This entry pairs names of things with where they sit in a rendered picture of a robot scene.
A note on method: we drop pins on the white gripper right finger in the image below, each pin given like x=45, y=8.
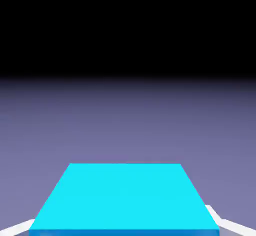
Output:
x=230, y=225

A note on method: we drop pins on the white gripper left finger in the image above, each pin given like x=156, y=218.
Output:
x=18, y=227

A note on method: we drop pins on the small cyan cube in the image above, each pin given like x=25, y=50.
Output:
x=125, y=198

